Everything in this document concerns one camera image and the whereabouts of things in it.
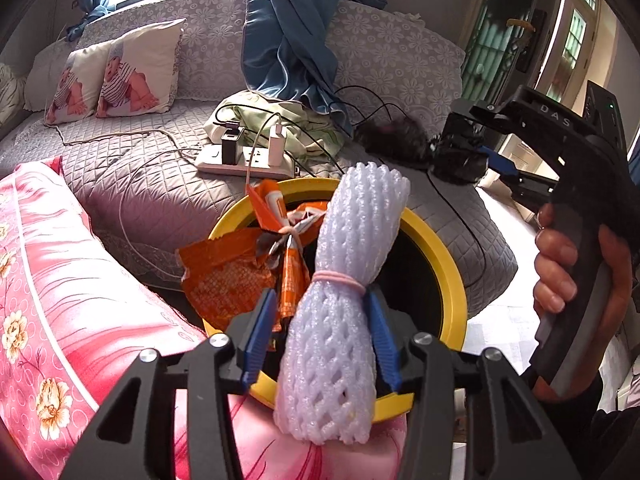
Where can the white charger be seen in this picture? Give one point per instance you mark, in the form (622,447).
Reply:
(276,145)

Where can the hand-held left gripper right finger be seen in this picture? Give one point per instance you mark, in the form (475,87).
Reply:
(382,340)

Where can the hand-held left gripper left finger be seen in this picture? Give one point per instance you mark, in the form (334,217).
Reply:
(260,330)

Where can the door with green glass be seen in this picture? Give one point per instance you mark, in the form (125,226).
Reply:
(500,60)

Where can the white power strip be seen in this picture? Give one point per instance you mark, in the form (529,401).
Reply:
(250,160)

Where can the white foam fruit net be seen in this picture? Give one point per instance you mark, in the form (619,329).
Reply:
(330,260)

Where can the orange snack wrapper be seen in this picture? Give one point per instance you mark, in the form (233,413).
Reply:
(225,280)

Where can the baby print pillow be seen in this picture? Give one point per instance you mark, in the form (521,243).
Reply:
(140,70)
(75,85)

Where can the yellow trash bin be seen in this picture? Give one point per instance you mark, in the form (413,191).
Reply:
(441,270)

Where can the pink rubber band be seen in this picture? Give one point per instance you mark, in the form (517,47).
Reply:
(340,280)

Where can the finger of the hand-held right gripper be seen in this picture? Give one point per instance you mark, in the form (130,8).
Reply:
(500,162)
(485,109)

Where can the black charger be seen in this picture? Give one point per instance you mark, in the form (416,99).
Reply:
(231,145)

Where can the black fluffy item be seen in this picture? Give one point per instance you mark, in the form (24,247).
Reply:
(395,137)

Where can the grey quilted sofa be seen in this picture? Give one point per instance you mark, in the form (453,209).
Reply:
(150,180)

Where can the person's right hand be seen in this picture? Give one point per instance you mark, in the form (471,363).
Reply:
(550,260)

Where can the pale green cloth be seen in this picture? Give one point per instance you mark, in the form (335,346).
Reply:
(300,130)

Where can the pink floral blanket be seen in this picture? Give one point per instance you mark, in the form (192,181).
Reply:
(75,285)

